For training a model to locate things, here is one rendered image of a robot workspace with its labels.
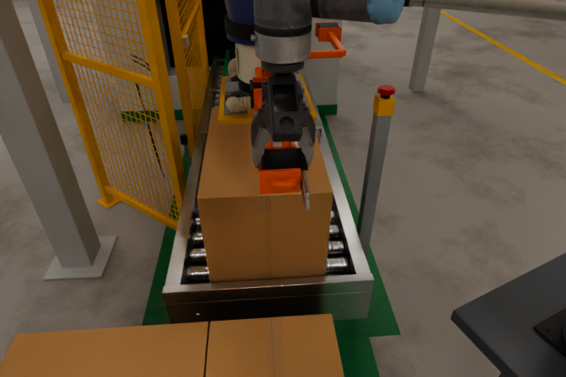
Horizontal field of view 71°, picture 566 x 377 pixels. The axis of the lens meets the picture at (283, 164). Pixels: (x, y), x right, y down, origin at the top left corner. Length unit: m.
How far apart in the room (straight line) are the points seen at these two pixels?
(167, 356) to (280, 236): 0.49
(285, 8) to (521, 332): 1.00
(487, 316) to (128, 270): 1.76
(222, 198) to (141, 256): 1.30
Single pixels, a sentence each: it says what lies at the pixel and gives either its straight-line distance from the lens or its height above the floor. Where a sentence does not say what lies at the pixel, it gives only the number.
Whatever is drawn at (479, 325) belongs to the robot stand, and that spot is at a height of 0.75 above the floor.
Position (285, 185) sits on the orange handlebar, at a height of 1.26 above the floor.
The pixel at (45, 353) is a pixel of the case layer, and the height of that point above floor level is 0.54.
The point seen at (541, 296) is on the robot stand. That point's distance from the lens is 1.37.
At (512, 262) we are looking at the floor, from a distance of 2.58.
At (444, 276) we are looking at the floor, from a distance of 2.35.
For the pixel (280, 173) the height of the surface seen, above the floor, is 1.27.
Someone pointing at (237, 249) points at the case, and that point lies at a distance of 1.31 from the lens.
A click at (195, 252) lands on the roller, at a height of 0.55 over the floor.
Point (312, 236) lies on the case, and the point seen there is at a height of 0.77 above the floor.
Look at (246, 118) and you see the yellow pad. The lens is 1.17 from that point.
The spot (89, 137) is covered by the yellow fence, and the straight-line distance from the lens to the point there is 2.59.
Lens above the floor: 1.68
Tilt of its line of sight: 34 degrees down
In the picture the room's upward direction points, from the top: straight up
